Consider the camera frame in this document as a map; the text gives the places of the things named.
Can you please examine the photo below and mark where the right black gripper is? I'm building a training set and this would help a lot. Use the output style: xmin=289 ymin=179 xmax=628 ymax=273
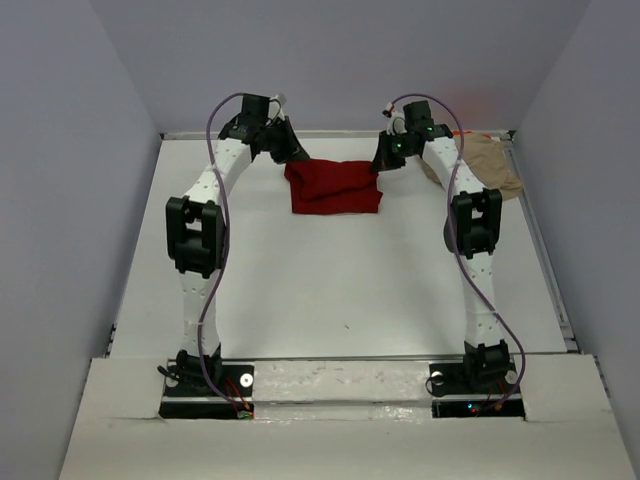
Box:
xmin=369 ymin=129 xmax=418 ymax=173

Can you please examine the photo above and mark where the red t shirt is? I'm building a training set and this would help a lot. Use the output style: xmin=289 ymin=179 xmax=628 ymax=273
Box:
xmin=284 ymin=159 xmax=383 ymax=215

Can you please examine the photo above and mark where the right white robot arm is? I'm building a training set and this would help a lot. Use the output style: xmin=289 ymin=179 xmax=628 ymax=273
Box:
xmin=371 ymin=99 xmax=512 ymax=397

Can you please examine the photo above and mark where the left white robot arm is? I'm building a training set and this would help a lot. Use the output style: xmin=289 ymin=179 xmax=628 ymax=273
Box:
xmin=165 ymin=93 xmax=310 ymax=395

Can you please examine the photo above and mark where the beige t shirt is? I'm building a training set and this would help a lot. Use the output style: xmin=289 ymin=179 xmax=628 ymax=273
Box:
xmin=421 ymin=131 xmax=523 ymax=201

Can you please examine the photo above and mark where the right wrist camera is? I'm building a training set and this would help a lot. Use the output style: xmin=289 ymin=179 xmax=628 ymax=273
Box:
xmin=382 ymin=102 xmax=407 ymax=135

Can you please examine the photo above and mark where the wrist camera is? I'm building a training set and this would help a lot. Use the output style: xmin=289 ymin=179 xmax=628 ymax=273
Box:
xmin=268 ymin=93 xmax=287 ymax=123
xmin=382 ymin=102 xmax=407 ymax=135

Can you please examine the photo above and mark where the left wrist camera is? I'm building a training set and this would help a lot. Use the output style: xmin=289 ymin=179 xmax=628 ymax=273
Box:
xmin=268 ymin=93 xmax=287 ymax=123

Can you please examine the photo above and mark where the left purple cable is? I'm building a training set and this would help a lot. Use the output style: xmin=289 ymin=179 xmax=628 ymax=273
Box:
xmin=197 ymin=92 xmax=259 ymax=406

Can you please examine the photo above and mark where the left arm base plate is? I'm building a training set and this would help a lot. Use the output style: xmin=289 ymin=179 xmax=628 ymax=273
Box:
xmin=157 ymin=363 xmax=255 ymax=420

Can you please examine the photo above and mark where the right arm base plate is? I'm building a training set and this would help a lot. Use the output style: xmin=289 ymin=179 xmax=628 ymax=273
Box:
xmin=425 ymin=362 xmax=525 ymax=419

